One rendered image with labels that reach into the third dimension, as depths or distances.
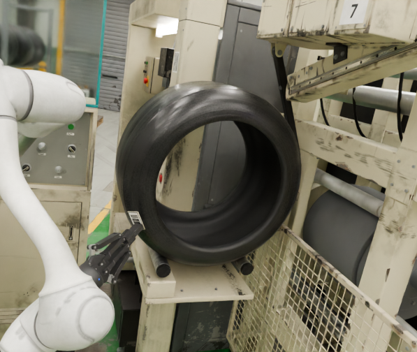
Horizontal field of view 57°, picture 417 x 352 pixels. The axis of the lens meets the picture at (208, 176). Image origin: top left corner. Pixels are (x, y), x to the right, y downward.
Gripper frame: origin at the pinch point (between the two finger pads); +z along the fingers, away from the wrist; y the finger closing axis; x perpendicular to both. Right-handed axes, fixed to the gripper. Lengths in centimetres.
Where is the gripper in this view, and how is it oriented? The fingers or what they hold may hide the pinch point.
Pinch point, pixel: (131, 233)
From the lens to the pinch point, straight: 111.8
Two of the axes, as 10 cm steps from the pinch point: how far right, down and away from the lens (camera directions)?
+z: 4.6, -5.2, 7.2
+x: 8.2, -0.6, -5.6
